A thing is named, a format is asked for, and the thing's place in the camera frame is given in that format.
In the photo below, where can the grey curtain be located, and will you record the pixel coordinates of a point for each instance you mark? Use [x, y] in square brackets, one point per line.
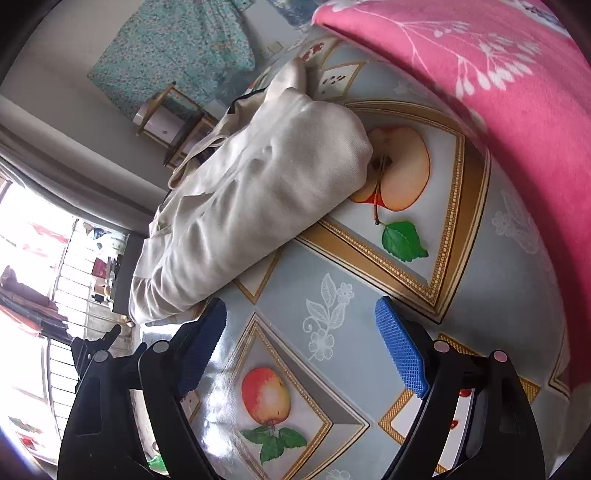
[69, 152]

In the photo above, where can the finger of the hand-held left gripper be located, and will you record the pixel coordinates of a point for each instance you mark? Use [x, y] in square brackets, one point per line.
[87, 347]

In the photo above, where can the pink floral blanket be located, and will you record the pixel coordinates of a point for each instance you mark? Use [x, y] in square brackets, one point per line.
[461, 60]

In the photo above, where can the pink hanging garment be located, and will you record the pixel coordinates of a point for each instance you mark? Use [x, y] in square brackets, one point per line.
[46, 235]

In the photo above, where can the grey box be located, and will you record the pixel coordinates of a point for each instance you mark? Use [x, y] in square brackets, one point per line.
[127, 272]

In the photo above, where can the red patterned hanging cloth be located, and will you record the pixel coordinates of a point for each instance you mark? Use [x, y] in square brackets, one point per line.
[25, 431]

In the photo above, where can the metal window railing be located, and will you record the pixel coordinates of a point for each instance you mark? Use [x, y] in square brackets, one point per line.
[78, 295]

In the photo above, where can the fruit print tablecloth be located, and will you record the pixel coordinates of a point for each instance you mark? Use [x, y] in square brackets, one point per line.
[461, 300]

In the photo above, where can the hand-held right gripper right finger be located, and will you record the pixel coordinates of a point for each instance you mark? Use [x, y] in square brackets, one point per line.
[401, 350]

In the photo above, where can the teal floral cloth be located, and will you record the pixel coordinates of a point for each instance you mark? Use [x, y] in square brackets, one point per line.
[161, 50]

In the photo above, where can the beige zip jacket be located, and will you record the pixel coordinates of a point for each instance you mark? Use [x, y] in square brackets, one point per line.
[258, 184]

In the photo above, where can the red box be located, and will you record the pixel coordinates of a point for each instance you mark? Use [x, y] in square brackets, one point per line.
[100, 267]

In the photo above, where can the dark hanging garments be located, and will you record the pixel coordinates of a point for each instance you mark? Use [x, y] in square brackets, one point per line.
[27, 295]

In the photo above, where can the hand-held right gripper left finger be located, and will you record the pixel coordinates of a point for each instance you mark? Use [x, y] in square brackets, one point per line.
[203, 341]

